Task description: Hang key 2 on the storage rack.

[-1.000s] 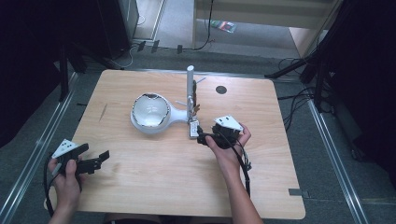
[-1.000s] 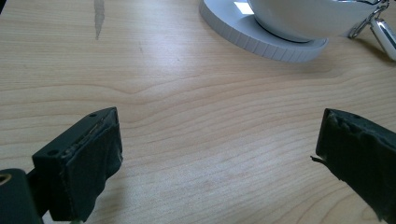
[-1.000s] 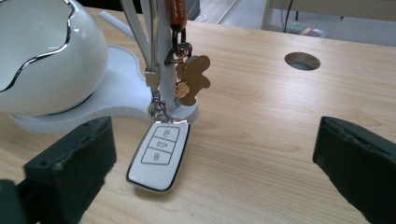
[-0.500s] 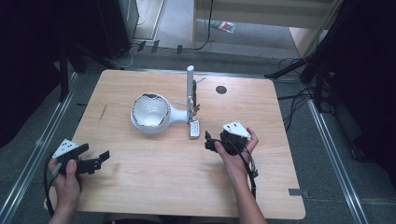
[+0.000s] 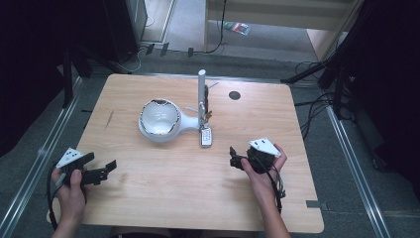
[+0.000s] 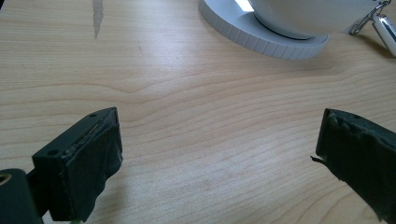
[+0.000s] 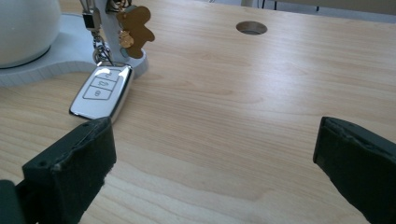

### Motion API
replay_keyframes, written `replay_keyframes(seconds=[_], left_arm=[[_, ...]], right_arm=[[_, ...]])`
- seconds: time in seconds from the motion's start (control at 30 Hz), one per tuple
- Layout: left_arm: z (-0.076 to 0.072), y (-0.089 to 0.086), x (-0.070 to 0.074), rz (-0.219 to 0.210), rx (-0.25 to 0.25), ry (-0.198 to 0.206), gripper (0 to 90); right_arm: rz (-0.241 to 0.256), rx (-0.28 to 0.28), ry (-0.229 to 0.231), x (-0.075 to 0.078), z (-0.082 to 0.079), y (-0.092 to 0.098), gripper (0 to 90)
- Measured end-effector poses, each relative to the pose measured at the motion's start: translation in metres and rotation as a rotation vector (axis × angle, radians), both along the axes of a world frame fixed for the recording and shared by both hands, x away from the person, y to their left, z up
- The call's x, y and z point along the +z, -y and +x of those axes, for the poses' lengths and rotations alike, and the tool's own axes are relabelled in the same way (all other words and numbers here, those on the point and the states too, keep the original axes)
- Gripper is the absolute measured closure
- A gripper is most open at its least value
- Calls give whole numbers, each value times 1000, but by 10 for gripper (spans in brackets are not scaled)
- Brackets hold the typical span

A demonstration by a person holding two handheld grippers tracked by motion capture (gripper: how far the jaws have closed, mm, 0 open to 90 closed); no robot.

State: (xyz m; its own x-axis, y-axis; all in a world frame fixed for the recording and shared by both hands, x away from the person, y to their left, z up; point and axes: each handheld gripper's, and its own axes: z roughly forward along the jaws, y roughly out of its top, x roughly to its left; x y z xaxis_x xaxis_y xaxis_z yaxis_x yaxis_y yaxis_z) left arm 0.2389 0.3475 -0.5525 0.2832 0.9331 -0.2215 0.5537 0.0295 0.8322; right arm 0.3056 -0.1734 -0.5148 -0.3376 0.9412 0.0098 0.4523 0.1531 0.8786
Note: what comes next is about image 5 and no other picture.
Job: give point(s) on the dark round table grommet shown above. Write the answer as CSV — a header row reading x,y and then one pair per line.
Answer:
x,y
234,95

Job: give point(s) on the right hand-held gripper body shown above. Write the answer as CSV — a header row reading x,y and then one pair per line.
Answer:
x,y
264,155

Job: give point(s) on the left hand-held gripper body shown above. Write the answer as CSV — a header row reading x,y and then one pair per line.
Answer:
x,y
70,158

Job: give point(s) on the grey tape strip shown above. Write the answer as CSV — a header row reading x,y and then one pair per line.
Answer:
x,y
313,204

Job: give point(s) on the person's right hand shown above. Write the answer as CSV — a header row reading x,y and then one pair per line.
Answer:
x,y
261,181

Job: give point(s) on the white key hook stand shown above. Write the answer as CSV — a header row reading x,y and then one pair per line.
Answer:
x,y
201,89

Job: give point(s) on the black tripod stand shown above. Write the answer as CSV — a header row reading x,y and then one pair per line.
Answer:
x,y
338,89

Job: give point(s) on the metal floor rail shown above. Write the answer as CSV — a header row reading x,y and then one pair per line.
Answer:
x,y
356,172
39,155

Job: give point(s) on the white bowl with silver rim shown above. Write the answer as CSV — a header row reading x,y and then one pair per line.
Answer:
x,y
160,117

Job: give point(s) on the black computer tower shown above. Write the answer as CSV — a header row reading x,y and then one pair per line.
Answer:
x,y
125,26

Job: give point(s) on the green and red packet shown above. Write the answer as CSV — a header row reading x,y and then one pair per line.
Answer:
x,y
237,28

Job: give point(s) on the black metal stand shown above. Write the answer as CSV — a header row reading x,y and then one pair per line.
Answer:
x,y
67,79

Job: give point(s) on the person's left hand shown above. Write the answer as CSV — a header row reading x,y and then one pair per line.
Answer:
x,y
71,201

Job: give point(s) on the light wooden cabinet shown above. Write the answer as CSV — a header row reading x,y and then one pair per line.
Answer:
x,y
280,13

